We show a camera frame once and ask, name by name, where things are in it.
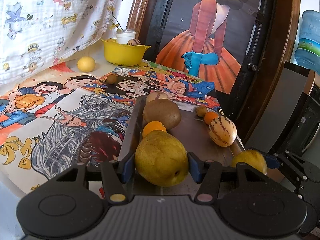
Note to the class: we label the small brown round fruit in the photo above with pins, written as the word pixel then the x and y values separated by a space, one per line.
pixel 201 111

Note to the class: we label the yellow lemon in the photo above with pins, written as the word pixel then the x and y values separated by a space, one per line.
pixel 86 64

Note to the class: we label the colourful anime poster mat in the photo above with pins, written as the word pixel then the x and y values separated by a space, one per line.
pixel 51 125

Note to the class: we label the brownish green pear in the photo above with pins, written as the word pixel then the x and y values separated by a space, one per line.
pixel 253 158

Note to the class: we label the small orange mandarin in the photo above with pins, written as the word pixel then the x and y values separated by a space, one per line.
pixel 153 126

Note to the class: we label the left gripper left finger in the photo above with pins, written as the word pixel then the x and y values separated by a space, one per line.
pixel 114 175

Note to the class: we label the brown kiwi fruit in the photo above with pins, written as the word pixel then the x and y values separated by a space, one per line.
pixel 165 111

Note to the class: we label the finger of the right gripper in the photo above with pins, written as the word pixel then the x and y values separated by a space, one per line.
pixel 271 161

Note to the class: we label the green-yellow pear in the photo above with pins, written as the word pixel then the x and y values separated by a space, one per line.
pixel 161 159

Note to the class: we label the dark wooden door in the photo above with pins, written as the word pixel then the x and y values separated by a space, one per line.
pixel 269 48

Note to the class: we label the striped pepino melon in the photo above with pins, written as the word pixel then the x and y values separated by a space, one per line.
pixel 222 131

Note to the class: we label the blue water bottle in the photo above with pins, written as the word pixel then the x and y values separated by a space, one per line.
pixel 308 50

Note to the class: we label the white cartoon print cloth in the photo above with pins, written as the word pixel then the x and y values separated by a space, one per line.
pixel 37 34

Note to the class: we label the yellow fruit in bowl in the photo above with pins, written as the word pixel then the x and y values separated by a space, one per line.
pixel 111 40

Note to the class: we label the painted lady poster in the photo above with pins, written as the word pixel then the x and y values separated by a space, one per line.
pixel 208 38

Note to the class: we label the yellow plastic bowl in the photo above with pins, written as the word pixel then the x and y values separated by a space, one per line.
pixel 123 54

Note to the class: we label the dry flower twig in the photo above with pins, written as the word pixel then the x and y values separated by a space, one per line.
pixel 114 23

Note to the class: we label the white glass jar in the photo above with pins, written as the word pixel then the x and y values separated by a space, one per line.
pixel 124 35

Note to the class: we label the striped pale melon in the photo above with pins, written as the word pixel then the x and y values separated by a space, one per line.
pixel 156 95

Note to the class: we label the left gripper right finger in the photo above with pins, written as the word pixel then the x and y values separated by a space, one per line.
pixel 208 175

